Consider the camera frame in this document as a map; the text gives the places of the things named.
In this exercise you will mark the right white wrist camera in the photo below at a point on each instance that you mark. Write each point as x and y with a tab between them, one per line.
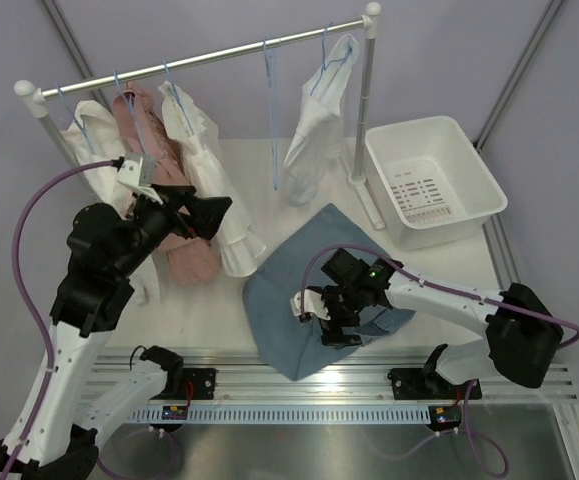
312	303

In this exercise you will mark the white plastic basket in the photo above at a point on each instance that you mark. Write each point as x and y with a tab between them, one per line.
429	184

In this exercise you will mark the white slotted cable duct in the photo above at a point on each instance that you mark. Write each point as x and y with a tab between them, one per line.
281	415

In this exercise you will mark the blue wire hanger right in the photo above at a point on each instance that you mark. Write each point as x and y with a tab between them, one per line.
332	76

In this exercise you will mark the blue wire hanger of pink dress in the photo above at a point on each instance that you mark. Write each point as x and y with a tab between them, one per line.
128	99

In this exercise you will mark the white skirt on right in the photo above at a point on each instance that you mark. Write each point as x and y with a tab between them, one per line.
316	142

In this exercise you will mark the pink dress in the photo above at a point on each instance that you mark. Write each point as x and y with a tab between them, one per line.
190	261

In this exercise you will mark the white ruffled dress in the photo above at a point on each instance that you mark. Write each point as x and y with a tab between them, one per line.
239	246

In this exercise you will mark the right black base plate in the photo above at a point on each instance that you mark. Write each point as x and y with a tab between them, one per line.
414	383

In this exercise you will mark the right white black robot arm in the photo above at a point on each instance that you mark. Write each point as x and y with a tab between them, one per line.
518	338

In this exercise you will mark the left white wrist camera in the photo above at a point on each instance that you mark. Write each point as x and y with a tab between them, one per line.
136	173

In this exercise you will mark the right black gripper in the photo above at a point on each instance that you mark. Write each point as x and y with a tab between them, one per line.
333	330

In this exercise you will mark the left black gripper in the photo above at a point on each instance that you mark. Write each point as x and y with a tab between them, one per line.
206	213

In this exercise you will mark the blue wire hanger of skirt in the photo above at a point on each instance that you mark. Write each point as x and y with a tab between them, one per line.
271	70

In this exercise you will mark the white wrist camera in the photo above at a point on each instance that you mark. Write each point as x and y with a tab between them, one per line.
312	303
136	173

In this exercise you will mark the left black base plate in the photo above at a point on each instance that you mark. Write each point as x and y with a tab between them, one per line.
194	383

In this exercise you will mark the blue wire hanger far left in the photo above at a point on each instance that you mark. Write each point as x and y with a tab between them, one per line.
79	124

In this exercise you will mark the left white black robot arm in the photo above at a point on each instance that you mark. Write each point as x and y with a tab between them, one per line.
53	438

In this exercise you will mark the white garment far left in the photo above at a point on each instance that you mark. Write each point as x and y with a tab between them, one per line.
103	131

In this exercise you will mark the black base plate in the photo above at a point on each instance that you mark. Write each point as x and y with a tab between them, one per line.
414	383
194	383

